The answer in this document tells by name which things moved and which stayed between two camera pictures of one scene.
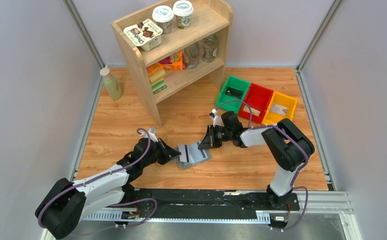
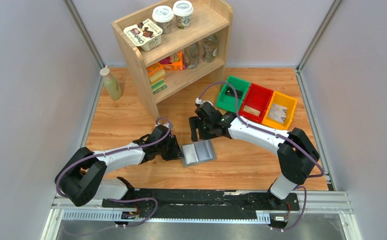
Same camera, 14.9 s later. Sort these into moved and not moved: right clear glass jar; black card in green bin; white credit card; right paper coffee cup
Moved: white credit card
Not moved: right paper coffee cup; right clear glass jar; black card in green bin
